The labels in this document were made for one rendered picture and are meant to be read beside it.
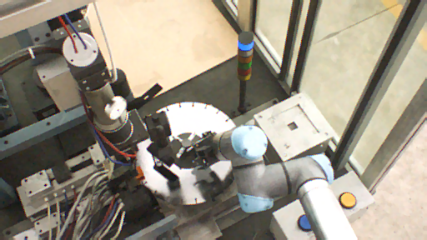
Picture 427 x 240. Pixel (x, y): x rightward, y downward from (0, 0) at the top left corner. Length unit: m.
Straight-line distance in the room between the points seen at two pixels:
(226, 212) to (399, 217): 1.13
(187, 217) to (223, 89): 0.53
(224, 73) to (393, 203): 1.11
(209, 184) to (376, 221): 1.22
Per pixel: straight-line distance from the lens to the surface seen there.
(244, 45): 1.40
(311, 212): 1.07
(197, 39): 1.91
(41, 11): 0.36
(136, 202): 1.49
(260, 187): 1.11
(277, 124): 1.56
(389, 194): 2.53
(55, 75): 1.01
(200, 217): 1.52
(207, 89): 1.79
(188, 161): 1.43
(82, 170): 1.59
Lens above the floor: 2.27
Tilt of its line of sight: 62 degrees down
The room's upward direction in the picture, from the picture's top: 3 degrees counter-clockwise
